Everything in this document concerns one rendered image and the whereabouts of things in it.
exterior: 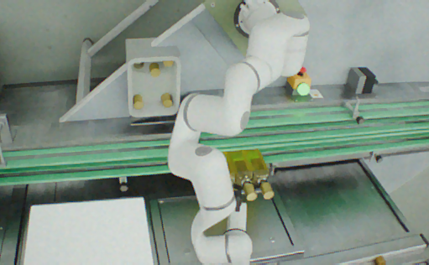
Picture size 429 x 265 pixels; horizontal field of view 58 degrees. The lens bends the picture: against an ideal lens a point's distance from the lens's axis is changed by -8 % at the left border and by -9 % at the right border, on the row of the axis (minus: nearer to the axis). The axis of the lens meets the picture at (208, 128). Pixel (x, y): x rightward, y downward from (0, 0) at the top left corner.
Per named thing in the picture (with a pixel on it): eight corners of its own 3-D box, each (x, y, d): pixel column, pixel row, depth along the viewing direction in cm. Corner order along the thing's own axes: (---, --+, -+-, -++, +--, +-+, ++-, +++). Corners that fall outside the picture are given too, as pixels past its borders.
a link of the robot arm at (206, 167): (259, 172, 101) (213, 159, 111) (244, 92, 91) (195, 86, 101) (217, 211, 91) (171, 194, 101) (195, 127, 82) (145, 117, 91)
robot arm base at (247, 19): (224, 10, 127) (237, 30, 115) (254, -16, 124) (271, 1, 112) (253, 41, 136) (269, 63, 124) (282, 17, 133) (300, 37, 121)
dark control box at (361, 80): (345, 83, 166) (355, 94, 159) (349, 66, 161) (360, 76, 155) (362, 83, 168) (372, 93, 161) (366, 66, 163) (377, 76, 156)
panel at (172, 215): (28, 209, 139) (18, 291, 113) (27, 203, 137) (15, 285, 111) (271, 186, 158) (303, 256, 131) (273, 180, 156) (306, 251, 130)
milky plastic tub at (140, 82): (128, 104, 150) (129, 118, 143) (125, 48, 137) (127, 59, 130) (175, 101, 153) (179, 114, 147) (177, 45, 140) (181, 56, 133)
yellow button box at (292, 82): (285, 85, 160) (291, 96, 154) (288, 68, 156) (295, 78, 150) (300, 85, 162) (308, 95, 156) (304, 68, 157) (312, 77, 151)
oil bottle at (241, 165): (222, 149, 155) (237, 189, 138) (222, 137, 152) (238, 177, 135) (236, 148, 156) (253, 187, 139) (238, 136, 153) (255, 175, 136)
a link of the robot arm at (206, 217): (234, 183, 99) (248, 245, 109) (181, 189, 102) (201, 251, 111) (233, 205, 92) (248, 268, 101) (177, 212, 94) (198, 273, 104)
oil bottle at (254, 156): (237, 148, 156) (253, 188, 140) (238, 137, 153) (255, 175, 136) (251, 147, 157) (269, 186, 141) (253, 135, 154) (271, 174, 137)
